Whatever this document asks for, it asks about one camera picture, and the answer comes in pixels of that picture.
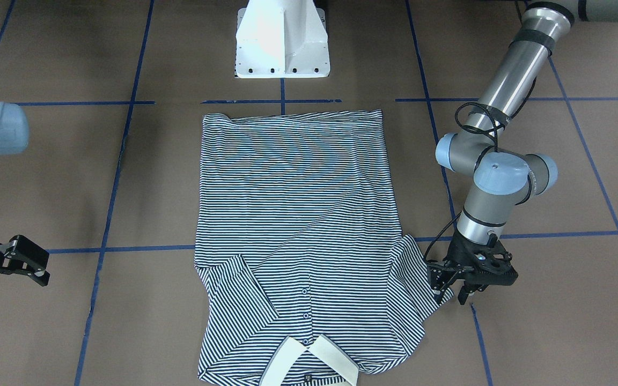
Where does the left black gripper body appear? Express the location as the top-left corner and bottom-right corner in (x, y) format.
(428, 235), (518, 293)

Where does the blue white striped polo shirt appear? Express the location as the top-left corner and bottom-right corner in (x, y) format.
(194, 109), (439, 385)

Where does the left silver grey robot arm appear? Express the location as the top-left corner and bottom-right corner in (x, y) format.
(426, 1), (618, 305)

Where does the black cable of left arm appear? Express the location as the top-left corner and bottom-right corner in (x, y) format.
(422, 102), (538, 263)

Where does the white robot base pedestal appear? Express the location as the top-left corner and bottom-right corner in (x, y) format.
(234, 1), (331, 79)

